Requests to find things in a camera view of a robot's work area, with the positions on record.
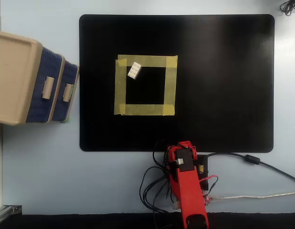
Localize black power cable with ferrite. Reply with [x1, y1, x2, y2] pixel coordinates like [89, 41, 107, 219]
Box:
[202, 152, 295, 185]

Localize blue drawer with green tape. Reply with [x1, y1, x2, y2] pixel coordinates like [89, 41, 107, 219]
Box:
[51, 61, 79, 123]

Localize black servo wire bundle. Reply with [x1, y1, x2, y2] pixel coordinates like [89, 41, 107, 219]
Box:
[139, 140, 180, 229]

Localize beige plastic drawer cabinet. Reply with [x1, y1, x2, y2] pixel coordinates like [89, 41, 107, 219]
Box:
[0, 30, 80, 126]

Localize black rectangular mat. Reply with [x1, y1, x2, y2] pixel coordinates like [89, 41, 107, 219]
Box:
[79, 14, 275, 153]

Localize beige drawer handle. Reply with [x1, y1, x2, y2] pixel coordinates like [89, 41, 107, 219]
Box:
[41, 76, 55, 99]

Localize black controller base plate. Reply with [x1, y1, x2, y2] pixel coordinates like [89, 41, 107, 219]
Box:
[196, 155, 210, 192]

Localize yellow masking tape strip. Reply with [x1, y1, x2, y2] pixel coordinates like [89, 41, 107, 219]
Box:
[114, 59, 128, 115]
[163, 55, 179, 106]
[117, 54, 179, 68]
[120, 104, 175, 116]

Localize thin red wire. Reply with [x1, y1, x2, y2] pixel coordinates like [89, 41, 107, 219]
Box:
[199, 175, 219, 193]

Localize aluminium profile rail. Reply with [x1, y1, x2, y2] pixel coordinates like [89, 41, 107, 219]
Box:
[0, 204, 22, 220]

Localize clear silver USB cable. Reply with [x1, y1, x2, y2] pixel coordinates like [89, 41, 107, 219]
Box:
[210, 191, 295, 201]

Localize beige handle with green tape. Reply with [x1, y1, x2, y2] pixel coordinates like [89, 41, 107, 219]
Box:
[62, 83, 74, 102]

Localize white toy brick cube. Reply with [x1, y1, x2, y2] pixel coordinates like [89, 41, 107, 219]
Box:
[127, 61, 142, 81]

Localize blue wicker-pattern drawer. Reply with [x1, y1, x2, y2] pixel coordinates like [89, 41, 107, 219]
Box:
[25, 46, 65, 124]

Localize coiled black cable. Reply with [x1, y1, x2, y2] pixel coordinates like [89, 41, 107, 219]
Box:
[279, 0, 295, 17]

